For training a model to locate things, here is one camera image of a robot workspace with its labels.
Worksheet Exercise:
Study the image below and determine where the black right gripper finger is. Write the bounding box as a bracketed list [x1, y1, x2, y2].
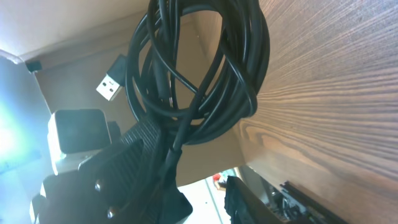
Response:
[224, 176, 284, 224]

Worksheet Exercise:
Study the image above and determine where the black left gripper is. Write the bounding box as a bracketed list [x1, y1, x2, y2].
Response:
[29, 116, 193, 224]

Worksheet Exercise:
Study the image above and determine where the black cable bundle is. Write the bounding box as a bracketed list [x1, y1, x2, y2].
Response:
[95, 0, 271, 187]

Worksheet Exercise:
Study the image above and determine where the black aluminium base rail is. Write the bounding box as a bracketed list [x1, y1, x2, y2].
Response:
[263, 180, 348, 224]

